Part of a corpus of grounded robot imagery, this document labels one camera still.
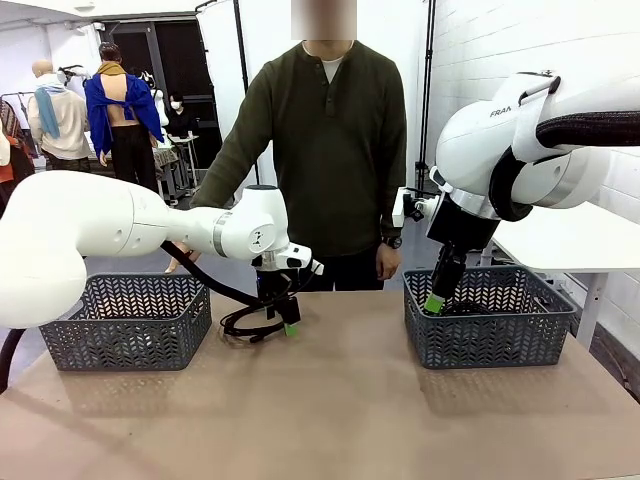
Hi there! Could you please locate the seated person with mask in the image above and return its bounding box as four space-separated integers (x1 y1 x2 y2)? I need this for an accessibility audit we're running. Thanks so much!
167 92 201 139

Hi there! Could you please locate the mannequin beige sweater blue scarf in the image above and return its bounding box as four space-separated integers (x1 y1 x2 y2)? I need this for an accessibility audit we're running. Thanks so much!
25 59 94 174

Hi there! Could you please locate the table with patterned cloth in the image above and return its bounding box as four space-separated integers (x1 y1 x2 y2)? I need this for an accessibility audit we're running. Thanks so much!
89 147 181 201

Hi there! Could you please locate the grey plastic lattice basket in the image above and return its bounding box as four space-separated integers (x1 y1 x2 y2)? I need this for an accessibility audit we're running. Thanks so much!
38 272 213 372
402 265 579 370

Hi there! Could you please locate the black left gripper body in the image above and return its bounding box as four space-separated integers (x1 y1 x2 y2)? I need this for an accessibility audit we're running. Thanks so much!
257 268 296 308

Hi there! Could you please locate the person's right forearm green sleeve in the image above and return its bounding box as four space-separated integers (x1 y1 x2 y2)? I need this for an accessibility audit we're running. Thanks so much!
189 134 274 210

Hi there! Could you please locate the person's left hand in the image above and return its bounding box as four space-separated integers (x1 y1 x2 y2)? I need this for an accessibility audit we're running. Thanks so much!
375 244 402 281

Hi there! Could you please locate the black right arm cable sleeve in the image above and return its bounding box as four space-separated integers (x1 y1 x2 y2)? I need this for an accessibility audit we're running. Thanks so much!
487 110 640 224

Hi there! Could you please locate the black light stand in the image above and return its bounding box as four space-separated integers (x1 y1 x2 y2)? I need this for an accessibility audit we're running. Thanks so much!
414 0 436 194

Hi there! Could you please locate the person's left forearm green sleeve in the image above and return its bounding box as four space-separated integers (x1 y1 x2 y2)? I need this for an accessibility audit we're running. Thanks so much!
379 164 409 240

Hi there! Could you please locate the black arm cable sleeve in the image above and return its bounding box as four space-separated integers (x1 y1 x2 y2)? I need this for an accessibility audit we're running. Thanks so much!
0 241 281 396
487 110 640 224

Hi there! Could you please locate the person in green sweater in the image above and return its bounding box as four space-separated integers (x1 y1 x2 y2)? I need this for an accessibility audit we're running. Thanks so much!
164 0 409 293

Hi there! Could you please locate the small grey desk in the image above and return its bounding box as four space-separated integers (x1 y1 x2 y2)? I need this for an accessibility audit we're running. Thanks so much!
169 133 202 197

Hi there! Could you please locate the mannequin with blue shirt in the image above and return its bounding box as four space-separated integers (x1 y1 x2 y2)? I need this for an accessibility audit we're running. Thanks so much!
83 42 166 194

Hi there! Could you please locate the black left arm cable sleeve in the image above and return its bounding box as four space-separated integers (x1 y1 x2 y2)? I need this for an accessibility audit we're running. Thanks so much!
0 241 281 396

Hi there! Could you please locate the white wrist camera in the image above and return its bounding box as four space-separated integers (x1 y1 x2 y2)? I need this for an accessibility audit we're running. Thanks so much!
285 243 326 277
392 185 441 227

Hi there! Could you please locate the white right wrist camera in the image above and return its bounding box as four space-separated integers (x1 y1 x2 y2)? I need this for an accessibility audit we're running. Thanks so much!
392 185 441 227

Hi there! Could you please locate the thin black cable small connector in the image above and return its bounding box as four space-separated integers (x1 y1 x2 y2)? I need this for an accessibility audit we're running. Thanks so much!
221 305 289 344

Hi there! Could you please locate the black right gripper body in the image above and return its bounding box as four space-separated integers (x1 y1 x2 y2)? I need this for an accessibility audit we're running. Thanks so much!
426 193 501 251

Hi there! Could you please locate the person's right hand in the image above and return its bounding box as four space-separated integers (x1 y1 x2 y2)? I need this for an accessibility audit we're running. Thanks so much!
164 248 201 275

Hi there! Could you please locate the white fabric backdrop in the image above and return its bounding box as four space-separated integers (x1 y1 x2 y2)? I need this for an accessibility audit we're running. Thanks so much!
196 0 436 224

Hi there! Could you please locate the patterned garment mannequin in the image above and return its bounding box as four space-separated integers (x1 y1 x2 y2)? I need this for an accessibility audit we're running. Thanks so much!
0 97 36 211

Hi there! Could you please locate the black power cable round plug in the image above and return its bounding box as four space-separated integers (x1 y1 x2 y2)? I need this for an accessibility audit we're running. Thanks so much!
442 301 499 317

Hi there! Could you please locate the black slanted backdrop pole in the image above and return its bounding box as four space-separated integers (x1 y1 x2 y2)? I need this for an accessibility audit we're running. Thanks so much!
232 0 265 220

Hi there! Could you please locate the white side table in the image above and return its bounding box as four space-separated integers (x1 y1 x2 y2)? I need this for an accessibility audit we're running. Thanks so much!
479 199 640 351

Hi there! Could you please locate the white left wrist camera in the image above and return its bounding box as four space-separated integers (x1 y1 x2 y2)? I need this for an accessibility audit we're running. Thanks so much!
285 243 326 277

